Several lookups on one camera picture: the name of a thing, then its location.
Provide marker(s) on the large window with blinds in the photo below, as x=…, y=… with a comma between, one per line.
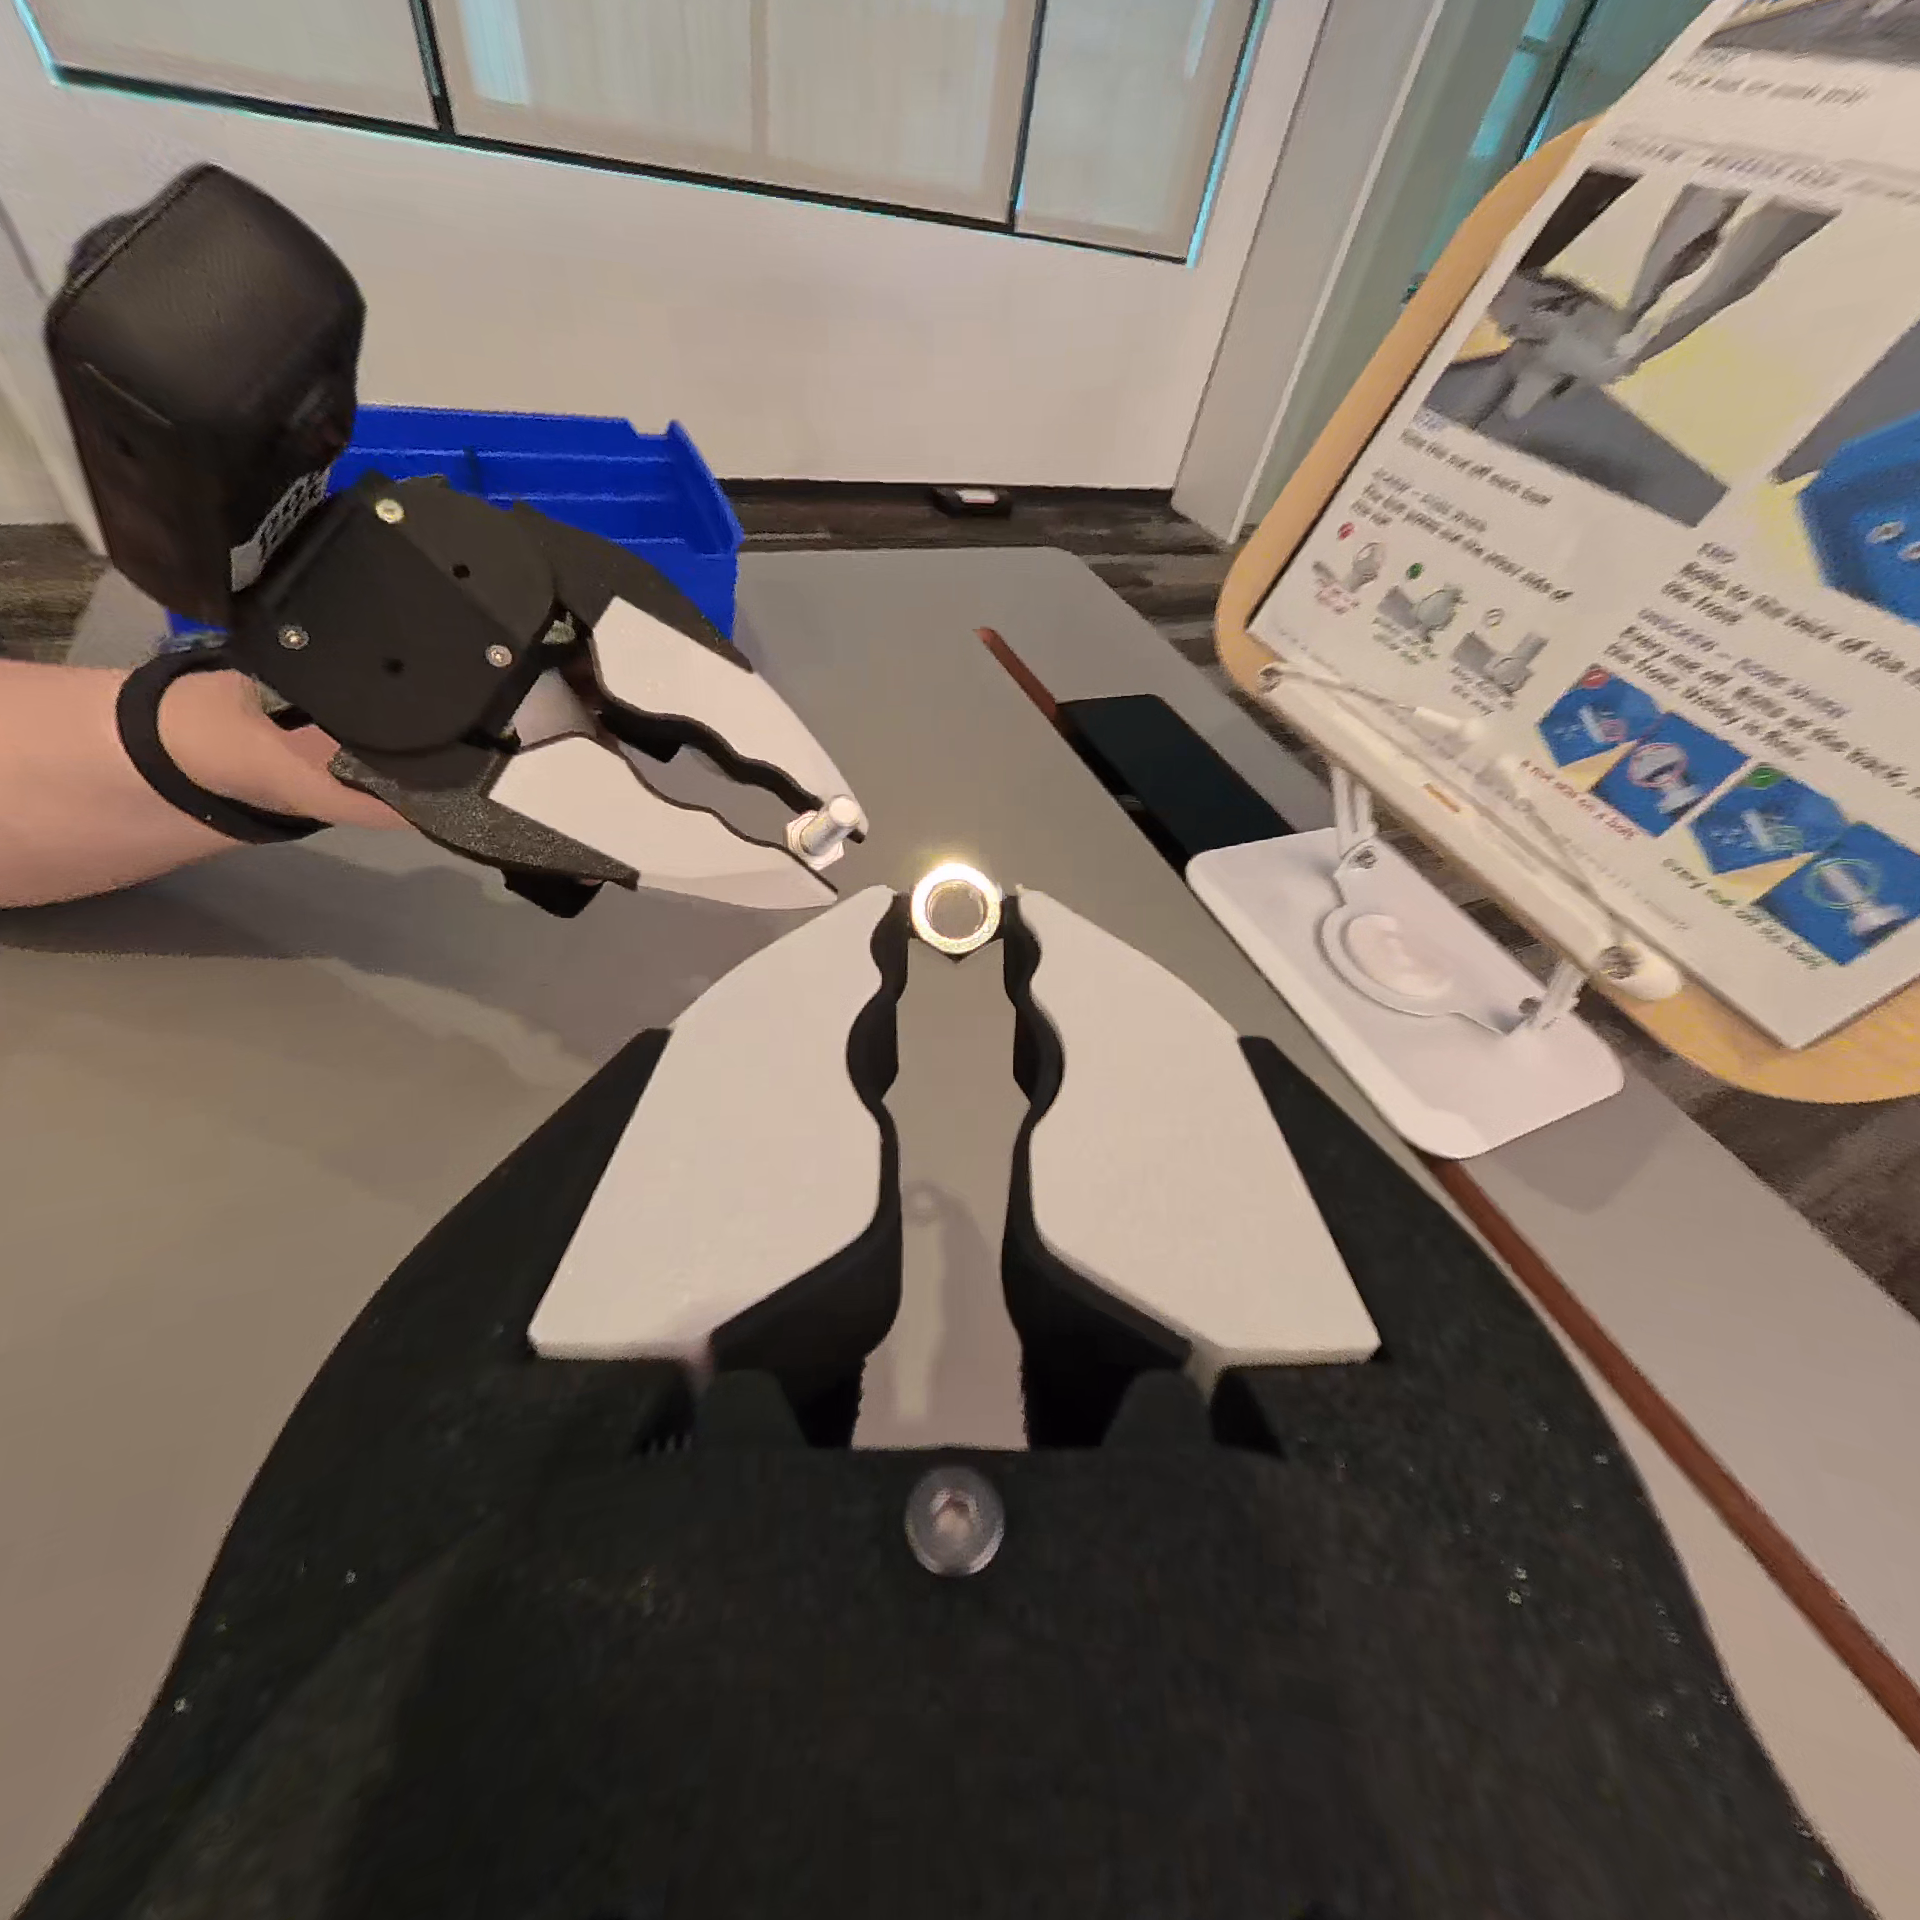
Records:
x=752, y=93

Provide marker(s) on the glass partition window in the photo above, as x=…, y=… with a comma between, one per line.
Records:
x=1531, y=123

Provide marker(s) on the silver hex nut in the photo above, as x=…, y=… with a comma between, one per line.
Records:
x=957, y=904

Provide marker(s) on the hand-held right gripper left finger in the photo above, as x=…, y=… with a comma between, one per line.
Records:
x=707, y=1201

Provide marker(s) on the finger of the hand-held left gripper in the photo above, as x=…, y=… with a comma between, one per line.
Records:
x=707, y=677
x=644, y=827

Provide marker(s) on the blue plastic bin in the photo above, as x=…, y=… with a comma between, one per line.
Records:
x=599, y=499

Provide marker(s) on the black phone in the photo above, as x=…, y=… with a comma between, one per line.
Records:
x=1171, y=773

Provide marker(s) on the silver hex bolt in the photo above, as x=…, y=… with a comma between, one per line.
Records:
x=828, y=816

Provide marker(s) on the person's left hand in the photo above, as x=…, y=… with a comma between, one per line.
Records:
x=254, y=783

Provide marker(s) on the black floor box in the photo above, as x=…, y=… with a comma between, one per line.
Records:
x=958, y=499

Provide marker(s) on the instruction poster board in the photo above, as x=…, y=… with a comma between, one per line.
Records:
x=1682, y=512

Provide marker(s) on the white board stand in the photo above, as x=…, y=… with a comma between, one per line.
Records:
x=1410, y=975

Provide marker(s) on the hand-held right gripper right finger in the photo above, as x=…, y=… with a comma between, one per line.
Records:
x=1200, y=1201

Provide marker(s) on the person's left forearm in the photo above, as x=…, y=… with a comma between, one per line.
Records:
x=60, y=783

